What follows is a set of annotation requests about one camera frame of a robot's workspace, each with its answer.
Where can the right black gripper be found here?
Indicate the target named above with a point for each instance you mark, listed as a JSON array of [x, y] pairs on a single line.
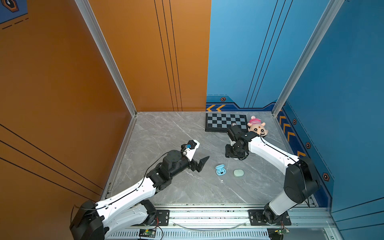
[[227, 152]]

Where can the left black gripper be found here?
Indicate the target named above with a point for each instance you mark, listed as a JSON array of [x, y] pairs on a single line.
[[193, 164]]

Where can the blue earbud charging case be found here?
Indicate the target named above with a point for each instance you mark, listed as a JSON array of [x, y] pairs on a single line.
[[220, 170]]

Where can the green earbud charging case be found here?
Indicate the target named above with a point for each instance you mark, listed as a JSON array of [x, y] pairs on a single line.
[[238, 173]]

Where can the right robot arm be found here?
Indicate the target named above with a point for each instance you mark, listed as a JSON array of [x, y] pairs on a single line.
[[301, 176]]

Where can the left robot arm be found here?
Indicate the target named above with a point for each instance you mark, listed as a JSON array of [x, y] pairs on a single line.
[[131, 207]]

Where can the pink plush doll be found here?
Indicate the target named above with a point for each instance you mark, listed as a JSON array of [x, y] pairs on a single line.
[[257, 126]]

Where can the black grey checkerboard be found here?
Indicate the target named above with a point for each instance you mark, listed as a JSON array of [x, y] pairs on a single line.
[[220, 123]]

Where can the left green circuit board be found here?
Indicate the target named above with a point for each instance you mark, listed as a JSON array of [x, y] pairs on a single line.
[[147, 233]]

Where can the green circuit board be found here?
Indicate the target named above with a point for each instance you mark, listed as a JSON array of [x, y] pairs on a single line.
[[147, 233], [282, 231]]

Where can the right green circuit board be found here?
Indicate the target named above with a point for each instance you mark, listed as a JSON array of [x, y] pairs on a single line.
[[282, 231]]

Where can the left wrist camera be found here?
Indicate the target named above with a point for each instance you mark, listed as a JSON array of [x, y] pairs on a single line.
[[190, 148]]

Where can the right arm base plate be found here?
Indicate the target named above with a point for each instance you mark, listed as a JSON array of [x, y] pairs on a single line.
[[258, 216]]

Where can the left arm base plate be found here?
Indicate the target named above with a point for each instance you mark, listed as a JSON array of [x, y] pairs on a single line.
[[159, 218]]

